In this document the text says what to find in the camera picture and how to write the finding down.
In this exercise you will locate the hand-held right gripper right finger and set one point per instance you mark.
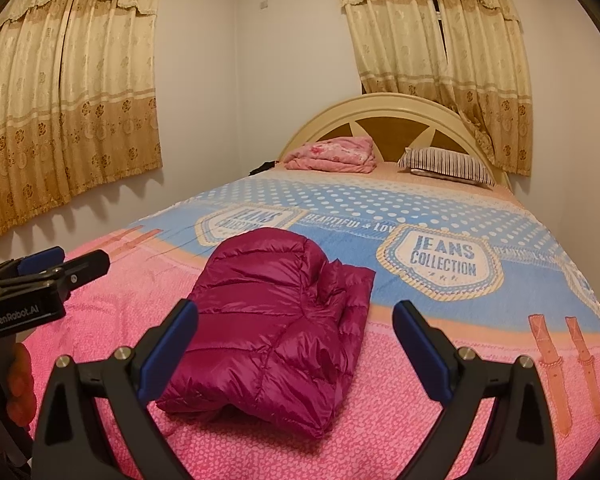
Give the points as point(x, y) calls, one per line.
point(420, 347)

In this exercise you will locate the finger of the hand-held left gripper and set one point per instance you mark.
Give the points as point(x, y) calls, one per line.
point(40, 257)
point(87, 265)

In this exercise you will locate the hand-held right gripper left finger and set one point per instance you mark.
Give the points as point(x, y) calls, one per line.
point(172, 345)

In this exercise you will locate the magenta puffer jacket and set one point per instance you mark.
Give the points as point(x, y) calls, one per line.
point(260, 320)

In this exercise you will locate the person's left hand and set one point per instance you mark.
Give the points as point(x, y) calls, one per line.
point(20, 390)

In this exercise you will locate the bed with pink blue bedspread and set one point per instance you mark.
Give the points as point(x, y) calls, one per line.
point(380, 210)

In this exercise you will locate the beige floral curtain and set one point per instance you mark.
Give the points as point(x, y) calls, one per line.
point(70, 85)
point(395, 35)
point(485, 60)

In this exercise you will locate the pink bed sheet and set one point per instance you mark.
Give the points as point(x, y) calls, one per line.
point(380, 170)

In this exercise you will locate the striped pillow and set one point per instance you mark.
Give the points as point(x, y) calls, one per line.
point(450, 165)

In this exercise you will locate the folded pink floral quilt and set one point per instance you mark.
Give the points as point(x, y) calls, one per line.
point(330, 155)

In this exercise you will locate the cream wooden bed headboard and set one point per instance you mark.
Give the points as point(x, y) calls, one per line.
point(330, 110)

